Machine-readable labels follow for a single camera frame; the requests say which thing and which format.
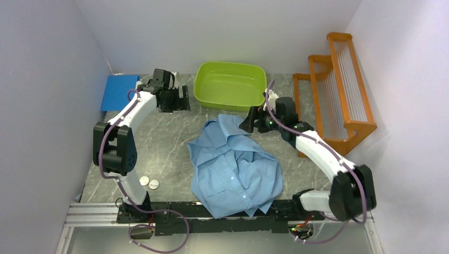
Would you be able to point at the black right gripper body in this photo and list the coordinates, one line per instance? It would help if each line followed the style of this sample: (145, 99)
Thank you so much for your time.
(267, 125)

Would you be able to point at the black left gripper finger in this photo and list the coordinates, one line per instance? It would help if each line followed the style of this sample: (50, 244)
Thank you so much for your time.
(173, 102)
(184, 102)

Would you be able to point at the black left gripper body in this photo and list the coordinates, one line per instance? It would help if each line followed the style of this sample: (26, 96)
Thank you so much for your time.
(161, 107)

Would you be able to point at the green plastic basin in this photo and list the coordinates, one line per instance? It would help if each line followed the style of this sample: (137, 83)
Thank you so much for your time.
(229, 86)

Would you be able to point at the light blue button shirt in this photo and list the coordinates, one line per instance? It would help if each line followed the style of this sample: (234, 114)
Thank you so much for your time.
(232, 173)

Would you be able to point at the silver round brooch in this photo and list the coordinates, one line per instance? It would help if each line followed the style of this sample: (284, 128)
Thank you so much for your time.
(144, 180)
(153, 184)

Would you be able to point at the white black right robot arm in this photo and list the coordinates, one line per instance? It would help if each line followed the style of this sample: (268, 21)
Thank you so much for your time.
(352, 192)

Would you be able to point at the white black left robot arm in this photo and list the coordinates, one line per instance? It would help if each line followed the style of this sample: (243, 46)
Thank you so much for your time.
(114, 148)

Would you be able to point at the blue flat board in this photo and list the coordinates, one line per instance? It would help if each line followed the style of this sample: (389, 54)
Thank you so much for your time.
(115, 93)

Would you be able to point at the orange wooden rack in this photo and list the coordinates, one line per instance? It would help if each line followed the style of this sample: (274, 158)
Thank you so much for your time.
(342, 109)

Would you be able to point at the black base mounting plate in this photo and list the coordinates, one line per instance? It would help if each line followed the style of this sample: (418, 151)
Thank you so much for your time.
(282, 215)

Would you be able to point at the aluminium frame rails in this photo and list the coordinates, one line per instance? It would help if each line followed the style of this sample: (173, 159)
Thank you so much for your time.
(91, 225)

